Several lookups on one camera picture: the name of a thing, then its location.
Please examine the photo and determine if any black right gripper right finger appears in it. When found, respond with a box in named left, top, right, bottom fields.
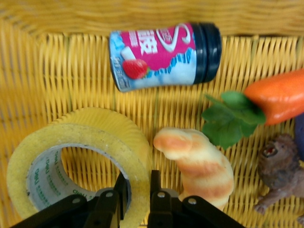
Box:
left=148, top=170, right=245, bottom=228

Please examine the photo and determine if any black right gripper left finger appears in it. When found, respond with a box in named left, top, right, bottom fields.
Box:
left=10, top=174, right=131, bottom=228

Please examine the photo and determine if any yellow tape roll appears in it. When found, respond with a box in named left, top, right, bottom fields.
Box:
left=6, top=106, right=152, bottom=228

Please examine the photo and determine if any toy croissant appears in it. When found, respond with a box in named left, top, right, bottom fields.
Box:
left=153, top=127, right=235, bottom=211

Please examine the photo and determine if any brown toy lion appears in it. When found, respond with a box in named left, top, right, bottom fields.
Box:
left=253, top=133, right=304, bottom=226

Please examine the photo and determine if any yellow wicker basket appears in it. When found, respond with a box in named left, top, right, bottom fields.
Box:
left=0, top=0, right=304, bottom=228

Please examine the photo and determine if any purple cube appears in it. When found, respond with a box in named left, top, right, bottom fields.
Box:
left=294, top=113, right=304, bottom=162

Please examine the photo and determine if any orange toy carrot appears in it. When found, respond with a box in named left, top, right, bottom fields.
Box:
left=201, top=68, right=304, bottom=149

